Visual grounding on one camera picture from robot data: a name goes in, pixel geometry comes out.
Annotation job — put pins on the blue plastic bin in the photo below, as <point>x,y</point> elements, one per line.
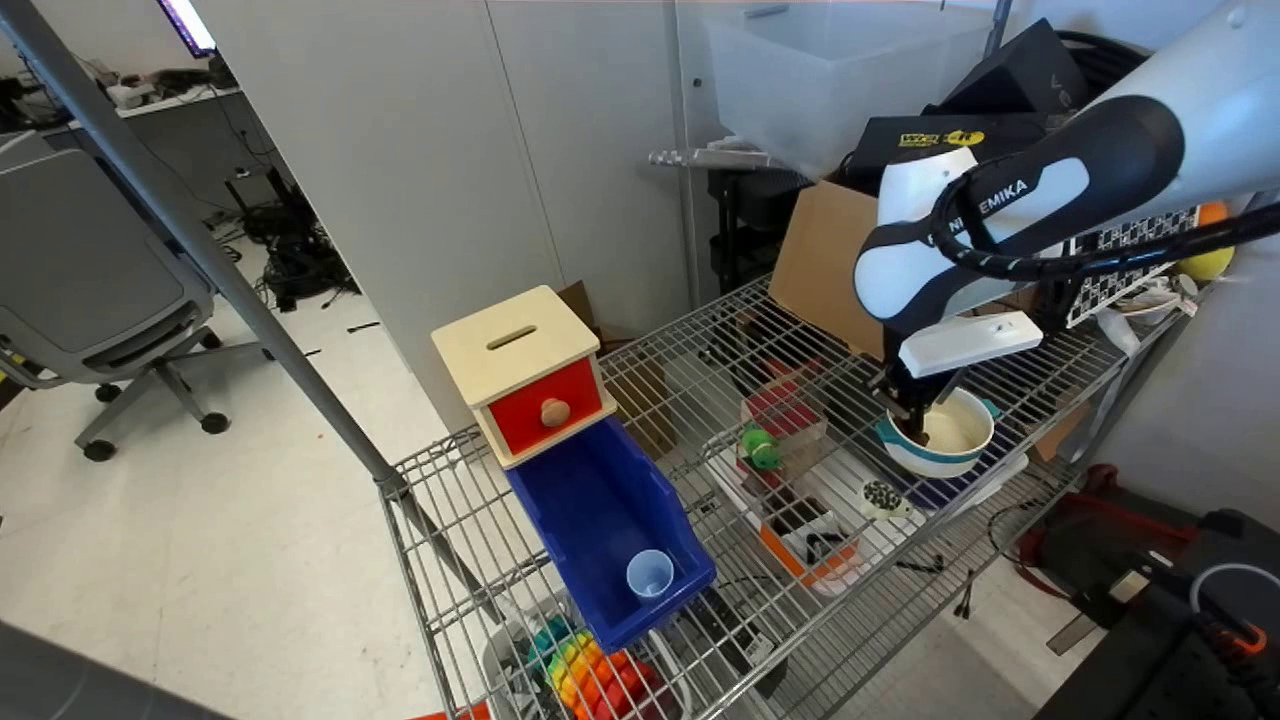
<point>597,500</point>

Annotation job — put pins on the grey office chair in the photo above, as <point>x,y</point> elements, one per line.
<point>96,293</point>

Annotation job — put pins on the rainbow stacking toy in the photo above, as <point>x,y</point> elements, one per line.
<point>587,678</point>

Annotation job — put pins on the red object under shelf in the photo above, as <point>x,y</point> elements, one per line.
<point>783,409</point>

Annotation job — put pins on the grey metal pole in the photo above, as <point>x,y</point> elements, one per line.
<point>134,164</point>

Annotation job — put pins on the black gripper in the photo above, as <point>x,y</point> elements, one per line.
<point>913,397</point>

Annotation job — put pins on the clear plastic storage tub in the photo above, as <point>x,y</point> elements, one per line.
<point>802,80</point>

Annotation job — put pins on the wire shelf rack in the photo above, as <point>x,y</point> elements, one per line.
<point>754,636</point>

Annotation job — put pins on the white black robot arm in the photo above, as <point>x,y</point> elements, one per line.
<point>1194,122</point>

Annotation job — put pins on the orange ball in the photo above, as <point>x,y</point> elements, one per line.
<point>1215,213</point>

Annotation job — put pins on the white bowl blue rim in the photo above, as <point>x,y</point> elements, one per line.
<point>946,440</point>

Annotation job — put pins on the black box yellow logo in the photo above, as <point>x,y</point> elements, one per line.
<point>911,137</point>

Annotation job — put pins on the yellow tennis ball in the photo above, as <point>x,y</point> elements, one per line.
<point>1208,266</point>

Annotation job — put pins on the cardboard box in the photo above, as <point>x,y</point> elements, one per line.
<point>815,270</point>

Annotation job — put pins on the small clear plastic cup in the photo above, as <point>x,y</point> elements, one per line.
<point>649,575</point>

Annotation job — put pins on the wooden box red drawer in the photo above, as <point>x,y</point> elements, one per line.
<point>524,375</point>

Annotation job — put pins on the green toy ball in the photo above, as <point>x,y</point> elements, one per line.
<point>762,450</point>

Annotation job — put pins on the orange white tray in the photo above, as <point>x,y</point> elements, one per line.
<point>811,543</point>

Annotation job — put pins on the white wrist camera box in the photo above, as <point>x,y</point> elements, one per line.
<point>969,341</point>

